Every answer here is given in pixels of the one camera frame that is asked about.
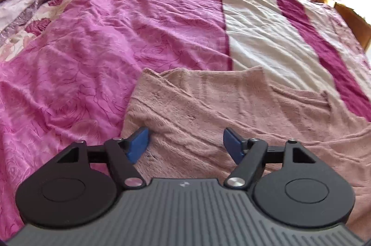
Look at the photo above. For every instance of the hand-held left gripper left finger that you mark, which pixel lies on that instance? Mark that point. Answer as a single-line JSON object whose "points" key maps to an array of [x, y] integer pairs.
{"points": [[139, 144]]}

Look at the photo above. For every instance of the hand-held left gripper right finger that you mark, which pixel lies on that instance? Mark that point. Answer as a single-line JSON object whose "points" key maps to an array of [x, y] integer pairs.
{"points": [[232, 144]]}

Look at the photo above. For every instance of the pink knitted cardigan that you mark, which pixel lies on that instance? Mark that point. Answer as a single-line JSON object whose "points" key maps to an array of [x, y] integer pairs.
{"points": [[220, 107]]}

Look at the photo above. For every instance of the pink striped floral bedspread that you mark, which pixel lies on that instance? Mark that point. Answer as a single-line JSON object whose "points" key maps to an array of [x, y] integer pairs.
{"points": [[116, 31]]}

